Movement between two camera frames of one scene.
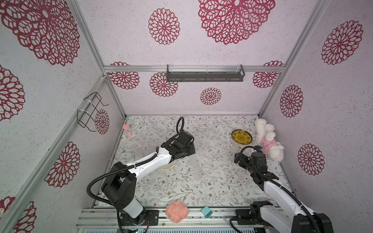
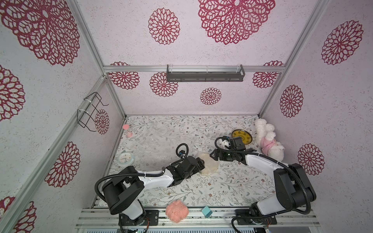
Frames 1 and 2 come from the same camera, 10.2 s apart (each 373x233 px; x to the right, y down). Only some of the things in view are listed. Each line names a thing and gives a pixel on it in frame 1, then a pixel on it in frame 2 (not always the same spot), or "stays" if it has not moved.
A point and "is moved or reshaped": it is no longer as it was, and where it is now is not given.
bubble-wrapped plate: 167,167 is moved or reshaped
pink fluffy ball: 177,211 stays
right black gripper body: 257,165 to 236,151
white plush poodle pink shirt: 265,136 stays
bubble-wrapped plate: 242,136 stays
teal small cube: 207,211 stays
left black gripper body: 188,151 to 195,170
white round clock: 126,157 stays
